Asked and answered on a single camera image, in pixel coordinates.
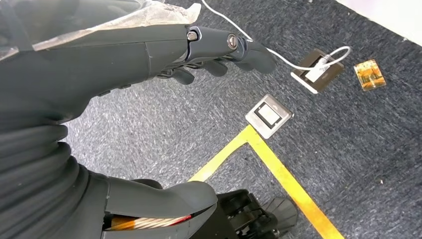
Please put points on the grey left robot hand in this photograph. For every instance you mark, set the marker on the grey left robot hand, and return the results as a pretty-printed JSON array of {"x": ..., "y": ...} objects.
[{"x": 99, "y": 66}]

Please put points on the clear plastic film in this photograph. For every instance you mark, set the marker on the clear plastic film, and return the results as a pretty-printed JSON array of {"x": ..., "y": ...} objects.
[{"x": 148, "y": 16}]

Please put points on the dark grey carpet rug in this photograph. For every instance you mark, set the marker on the dark grey carpet rug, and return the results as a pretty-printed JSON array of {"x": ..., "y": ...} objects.
[{"x": 165, "y": 132}]

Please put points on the closed silver floor socket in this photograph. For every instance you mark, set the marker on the closed silver floor socket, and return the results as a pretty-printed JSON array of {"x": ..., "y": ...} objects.
[{"x": 268, "y": 116}]

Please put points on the yellow floor tape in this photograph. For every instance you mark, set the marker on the yellow floor tape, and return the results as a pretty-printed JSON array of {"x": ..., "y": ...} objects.
[{"x": 283, "y": 178}]

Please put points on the open brown floor socket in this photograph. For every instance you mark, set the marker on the open brown floor socket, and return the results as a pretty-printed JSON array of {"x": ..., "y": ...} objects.
[{"x": 329, "y": 77}]

